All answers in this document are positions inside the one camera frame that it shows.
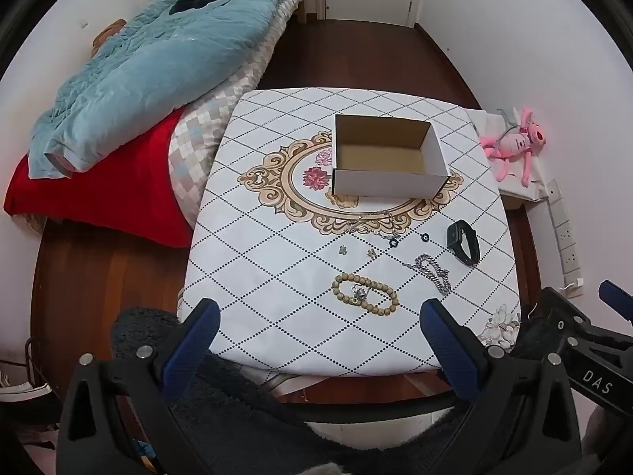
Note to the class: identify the pink plush toy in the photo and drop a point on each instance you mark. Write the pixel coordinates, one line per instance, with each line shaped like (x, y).
(517, 146)

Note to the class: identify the white power strip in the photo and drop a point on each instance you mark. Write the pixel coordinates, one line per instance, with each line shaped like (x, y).
(564, 235)

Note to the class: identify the cardboard box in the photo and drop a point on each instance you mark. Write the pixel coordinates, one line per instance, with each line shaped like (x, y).
(385, 184)

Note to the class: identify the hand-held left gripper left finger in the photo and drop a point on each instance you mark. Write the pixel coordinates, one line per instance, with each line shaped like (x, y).
(195, 336)

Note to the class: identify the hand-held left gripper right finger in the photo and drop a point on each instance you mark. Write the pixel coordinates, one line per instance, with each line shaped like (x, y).
(445, 341)

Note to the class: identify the red blanket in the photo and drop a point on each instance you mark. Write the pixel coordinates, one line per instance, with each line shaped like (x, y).
(113, 198)

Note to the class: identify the white charger plug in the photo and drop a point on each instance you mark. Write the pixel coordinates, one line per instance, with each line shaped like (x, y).
(574, 288)

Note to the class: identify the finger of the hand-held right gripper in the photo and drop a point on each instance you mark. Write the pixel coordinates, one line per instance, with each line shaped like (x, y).
(561, 309)
(618, 297)

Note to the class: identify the light blue quilt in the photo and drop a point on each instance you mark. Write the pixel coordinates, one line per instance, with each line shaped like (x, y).
(148, 74)

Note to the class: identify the dark grey fleece clothing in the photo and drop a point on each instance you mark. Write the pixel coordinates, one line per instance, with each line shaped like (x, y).
(247, 405)

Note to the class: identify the wooden bed frame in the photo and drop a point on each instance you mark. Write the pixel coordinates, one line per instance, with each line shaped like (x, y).
(302, 7)

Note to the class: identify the brown plush item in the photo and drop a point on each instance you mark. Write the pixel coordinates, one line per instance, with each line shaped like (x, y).
(106, 32)

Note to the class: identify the white shoe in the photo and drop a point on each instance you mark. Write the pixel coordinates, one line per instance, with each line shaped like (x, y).
(24, 388)

